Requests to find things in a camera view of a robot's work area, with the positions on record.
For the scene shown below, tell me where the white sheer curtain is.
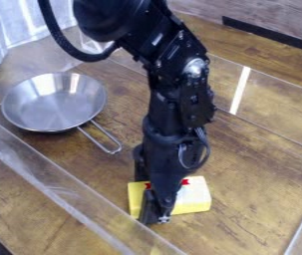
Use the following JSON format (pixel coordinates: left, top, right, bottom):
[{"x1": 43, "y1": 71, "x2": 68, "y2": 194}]
[{"x1": 0, "y1": 0, "x2": 84, "y2": 75}]

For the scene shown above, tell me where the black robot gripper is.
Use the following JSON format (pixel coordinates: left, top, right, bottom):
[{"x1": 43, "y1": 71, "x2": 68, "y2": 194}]
[{"x1": 134, "y1": 123, "x2": 210, "y2": 225}]

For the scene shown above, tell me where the clear acrylic tray wall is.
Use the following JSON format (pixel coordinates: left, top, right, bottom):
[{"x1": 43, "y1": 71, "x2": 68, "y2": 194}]
[{"x1": 0, "y1": 19, "x2": 302, "y2": 255}]

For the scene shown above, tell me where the yellow butter block toy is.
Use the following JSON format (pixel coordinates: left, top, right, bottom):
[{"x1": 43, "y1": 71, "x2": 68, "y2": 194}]
[{"x1": 128, "y1": 176, "x2": 211, "y2": 219}]

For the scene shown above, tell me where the silver metal frying pan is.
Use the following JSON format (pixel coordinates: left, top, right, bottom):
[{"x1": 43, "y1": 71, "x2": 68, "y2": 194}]
[{"x1": 1, "y1": 72, "x2": 123, "y2": 154}]

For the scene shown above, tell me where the black bar on table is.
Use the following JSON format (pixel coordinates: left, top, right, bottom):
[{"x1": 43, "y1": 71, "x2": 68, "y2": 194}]
[{"x1": 222, "y1": 16, "x2": 302, "y2": 50}]

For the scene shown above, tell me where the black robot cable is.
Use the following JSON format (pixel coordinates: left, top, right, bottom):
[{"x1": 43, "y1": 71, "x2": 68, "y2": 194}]
[{"x1": 36, "y1": 0, "x2": 120, "y2": 64}]

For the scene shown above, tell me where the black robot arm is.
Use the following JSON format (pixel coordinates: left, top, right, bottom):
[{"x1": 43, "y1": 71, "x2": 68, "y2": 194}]
[{"x1": 74, "y1": 0, "x2": 215, "y2": 224}]

